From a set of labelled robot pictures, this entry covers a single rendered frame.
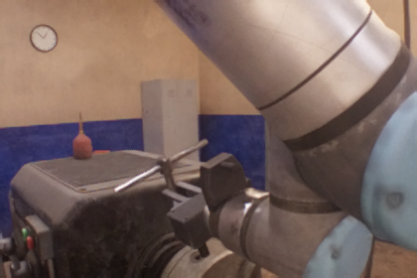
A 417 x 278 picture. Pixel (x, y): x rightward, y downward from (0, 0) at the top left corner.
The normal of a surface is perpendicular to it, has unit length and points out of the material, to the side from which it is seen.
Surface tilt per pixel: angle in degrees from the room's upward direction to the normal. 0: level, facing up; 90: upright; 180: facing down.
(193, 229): 90
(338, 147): 118
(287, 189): 91
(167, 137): 90
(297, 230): 91
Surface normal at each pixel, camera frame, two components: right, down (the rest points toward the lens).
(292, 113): -0.54, 0.65
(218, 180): 0.58, 0.07
